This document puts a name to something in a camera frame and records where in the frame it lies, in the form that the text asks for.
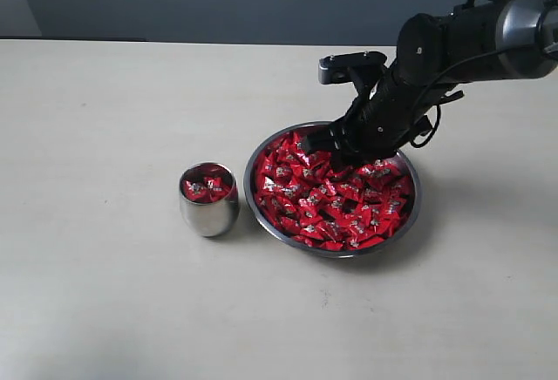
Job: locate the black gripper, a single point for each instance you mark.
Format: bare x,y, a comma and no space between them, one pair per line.
383,117

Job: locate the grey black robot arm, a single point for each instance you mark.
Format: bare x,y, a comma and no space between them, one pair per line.
500,40

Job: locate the metal bowl of red candies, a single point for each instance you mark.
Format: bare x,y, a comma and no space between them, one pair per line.
403,163

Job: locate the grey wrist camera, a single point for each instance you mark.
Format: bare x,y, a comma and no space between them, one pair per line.
368,66

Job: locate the red wrapped candy front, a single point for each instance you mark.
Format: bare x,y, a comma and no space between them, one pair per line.
326,235

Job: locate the stainless steel cup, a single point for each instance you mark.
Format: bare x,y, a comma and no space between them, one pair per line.
210,219

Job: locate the red candy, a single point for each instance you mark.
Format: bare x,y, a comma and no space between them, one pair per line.
326,235
209,180
218,192
195,191
265,186
395,207

